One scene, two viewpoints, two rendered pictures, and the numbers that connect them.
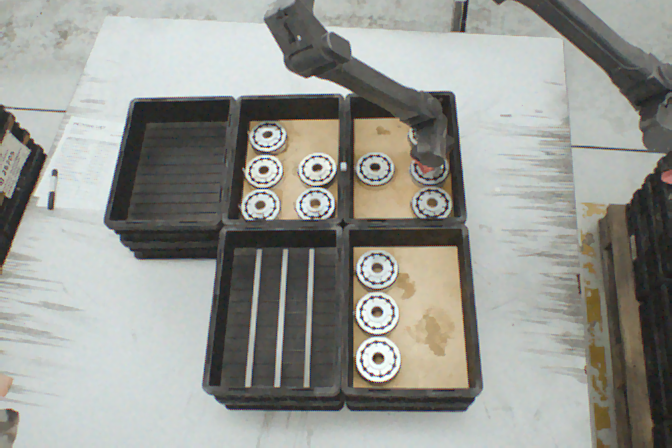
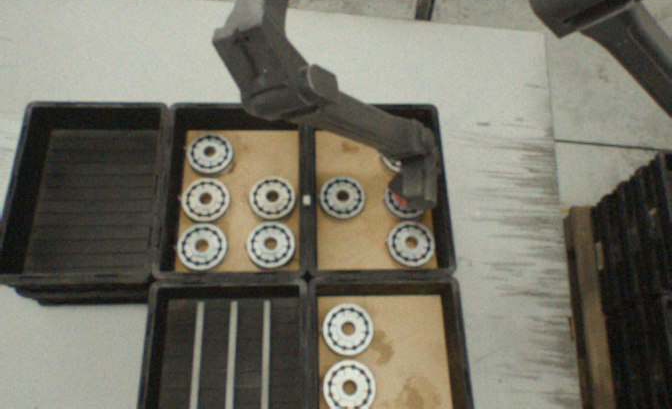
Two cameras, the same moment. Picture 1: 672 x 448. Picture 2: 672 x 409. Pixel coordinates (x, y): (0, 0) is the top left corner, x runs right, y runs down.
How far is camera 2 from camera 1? 44 cm
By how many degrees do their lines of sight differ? 8
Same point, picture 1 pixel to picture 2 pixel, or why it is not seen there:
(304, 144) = (255, 162)
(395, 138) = (364, 157)
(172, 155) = (86, 174)
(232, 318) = (166, 396)
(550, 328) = (541, 384)
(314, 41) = (289, 80)
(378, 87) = (366, 127)
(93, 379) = not seen: outside the picture
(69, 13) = not seen: outside the picture
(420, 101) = (411, 135)
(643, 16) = not seen: outside the picture
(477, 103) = (452, 108)
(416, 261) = (393, 315)
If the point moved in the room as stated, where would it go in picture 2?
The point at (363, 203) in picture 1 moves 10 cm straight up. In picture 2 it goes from (328, 240) to (330, 224)
